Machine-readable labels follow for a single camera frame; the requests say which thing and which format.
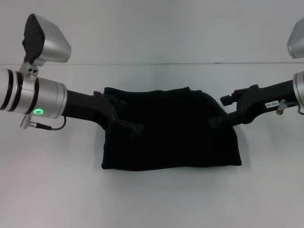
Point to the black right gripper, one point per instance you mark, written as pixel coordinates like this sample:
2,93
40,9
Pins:
261,104

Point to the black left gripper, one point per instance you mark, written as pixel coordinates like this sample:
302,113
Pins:
90,109

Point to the black shirt with FREE print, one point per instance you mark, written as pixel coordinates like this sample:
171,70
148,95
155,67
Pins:
171,142

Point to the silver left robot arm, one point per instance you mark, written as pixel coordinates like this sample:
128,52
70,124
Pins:
31,92

